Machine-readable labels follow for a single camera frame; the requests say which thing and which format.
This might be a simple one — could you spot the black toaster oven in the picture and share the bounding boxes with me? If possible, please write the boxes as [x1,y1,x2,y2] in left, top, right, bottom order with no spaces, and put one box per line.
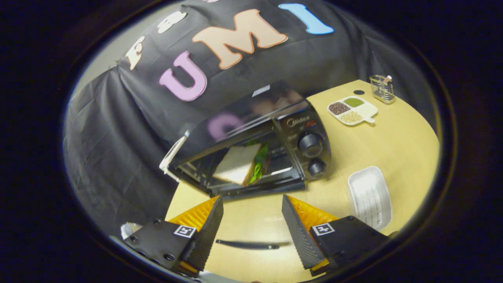
[167,81,332,201]

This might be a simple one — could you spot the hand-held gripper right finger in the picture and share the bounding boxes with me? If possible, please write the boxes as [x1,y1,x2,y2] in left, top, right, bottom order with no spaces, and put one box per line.
[281,194,389,277]

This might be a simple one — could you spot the large black oven knob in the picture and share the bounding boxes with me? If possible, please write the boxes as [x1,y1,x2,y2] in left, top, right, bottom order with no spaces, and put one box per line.
[299,132,325,158]

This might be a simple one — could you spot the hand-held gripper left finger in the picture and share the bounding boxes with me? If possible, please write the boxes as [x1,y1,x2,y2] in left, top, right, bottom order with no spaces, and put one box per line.
[123,195,224,278]

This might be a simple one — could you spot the toaster oven glass door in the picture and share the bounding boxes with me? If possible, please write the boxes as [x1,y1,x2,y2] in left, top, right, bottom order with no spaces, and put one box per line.
[208,181,307,251]

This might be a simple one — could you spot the flat white board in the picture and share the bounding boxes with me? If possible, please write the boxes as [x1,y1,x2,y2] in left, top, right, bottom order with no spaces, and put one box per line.
[159,132,190,183]

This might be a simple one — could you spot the black backdrop cloth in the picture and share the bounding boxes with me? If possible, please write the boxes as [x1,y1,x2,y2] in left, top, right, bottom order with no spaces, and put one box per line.
[63,0,439,236]

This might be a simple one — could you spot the white rectangular tray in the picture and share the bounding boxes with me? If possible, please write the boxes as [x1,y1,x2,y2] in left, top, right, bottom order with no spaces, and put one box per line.
[348,166,393,231]

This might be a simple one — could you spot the white bread lettuce sandwich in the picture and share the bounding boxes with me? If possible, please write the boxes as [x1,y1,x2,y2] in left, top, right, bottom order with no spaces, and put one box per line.
[212,142,272,186]

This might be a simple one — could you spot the white divided grain plate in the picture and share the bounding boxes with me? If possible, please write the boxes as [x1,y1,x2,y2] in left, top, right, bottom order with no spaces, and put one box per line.
[327,96,378,127]

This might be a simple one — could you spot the wire mesh holder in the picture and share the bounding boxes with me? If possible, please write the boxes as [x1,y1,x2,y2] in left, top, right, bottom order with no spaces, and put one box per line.
[369,75,396,104]

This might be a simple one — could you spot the small black oven knob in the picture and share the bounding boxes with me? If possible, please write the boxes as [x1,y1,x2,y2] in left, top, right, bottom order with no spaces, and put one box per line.
[308,158,327,178]

